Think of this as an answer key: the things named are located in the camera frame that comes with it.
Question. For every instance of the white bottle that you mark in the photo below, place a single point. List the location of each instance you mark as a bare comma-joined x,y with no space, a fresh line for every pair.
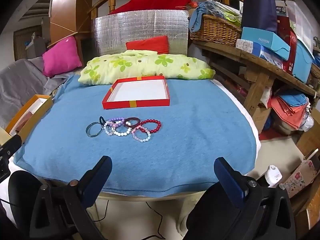
273,176

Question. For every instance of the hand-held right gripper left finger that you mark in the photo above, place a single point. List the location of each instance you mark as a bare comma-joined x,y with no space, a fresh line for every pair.
98,173

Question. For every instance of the white round table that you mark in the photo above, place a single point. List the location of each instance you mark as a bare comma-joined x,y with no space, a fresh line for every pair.
252,125

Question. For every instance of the maroon bangle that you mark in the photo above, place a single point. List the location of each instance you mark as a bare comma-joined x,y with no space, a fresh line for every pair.
132,118

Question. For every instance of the pink pillow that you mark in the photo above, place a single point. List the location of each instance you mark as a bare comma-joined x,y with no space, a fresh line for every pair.
61,57

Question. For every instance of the grey-teal bangle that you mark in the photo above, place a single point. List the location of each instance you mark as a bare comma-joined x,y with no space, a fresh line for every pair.
87,130

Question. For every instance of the red pillow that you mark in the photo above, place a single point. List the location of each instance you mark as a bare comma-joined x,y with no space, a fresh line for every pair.
150,45

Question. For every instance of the light blue shoe box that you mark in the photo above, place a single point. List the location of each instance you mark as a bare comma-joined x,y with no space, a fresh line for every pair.
262,40

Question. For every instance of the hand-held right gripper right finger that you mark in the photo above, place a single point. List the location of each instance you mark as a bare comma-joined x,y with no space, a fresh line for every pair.
228,180

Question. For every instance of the blue plastic bin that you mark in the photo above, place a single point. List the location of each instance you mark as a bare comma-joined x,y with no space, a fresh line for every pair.
302,60

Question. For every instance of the grey cloth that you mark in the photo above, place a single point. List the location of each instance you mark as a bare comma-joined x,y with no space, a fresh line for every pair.
20,82

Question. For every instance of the red carton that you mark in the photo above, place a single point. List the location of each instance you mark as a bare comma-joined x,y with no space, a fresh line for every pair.
287,42

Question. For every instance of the clear plastic storage box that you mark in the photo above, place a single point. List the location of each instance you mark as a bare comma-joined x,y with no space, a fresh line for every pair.
301,22

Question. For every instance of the large red cushion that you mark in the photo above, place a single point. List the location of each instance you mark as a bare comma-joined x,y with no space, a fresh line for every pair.
155,1

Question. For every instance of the orange box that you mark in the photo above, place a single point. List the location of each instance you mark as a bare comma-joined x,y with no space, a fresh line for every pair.
27,120

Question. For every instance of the wooden bench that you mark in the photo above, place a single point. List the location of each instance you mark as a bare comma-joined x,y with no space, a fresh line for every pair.
260,77

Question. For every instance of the red shallow gift box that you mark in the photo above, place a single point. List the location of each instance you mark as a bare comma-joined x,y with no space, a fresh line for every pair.
150,103

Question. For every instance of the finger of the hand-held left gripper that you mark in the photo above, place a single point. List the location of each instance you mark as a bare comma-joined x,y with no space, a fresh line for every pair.
3,166
11,145

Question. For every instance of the green floral pillow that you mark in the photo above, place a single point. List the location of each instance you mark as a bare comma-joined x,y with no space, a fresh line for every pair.
155,65

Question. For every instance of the blue blanket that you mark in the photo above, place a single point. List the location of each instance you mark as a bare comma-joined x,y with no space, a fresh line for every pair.
187,142

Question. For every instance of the white plastic bag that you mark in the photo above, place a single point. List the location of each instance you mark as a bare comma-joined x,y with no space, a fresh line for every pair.
307,125

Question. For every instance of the silver insulation mat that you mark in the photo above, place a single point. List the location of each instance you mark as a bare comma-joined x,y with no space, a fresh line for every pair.
140,27

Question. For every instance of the wicker basket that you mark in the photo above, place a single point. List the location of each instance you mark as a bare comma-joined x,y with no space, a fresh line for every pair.
215,31

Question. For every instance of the brown wooden cabinet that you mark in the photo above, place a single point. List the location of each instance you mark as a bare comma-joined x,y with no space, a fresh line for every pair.
67,10

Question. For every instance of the white patterned box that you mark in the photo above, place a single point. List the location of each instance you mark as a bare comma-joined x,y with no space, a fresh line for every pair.
246,46

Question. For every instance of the floral gift box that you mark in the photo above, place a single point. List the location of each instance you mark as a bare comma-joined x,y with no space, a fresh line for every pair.
301,177

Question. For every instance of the stack of coral cloths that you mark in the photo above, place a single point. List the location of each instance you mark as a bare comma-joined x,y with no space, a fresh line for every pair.
287,115

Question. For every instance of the folded blue cloth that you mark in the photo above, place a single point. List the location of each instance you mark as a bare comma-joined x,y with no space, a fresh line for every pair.
292,99

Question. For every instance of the black bangle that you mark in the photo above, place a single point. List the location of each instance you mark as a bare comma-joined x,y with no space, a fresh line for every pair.
100,122

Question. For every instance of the wooden stair railing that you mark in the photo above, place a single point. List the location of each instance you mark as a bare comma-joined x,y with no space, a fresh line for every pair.
113,1

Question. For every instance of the cardboard box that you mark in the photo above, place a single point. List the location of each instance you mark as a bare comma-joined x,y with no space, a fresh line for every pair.
261,120

